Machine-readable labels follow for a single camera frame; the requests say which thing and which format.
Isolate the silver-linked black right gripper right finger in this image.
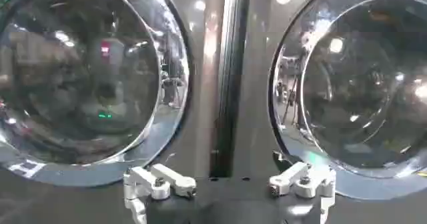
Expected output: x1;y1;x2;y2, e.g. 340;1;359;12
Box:
268;151;337;224

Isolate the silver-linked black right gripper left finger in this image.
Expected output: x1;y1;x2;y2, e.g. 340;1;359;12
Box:
122;163;197;224

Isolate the round glass dryer door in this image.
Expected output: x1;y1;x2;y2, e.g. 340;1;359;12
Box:
268;0;427;201
0;0;194;188

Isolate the grey dryer with round door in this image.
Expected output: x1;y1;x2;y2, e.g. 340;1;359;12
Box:
0;0;231;224
230;0;427;224

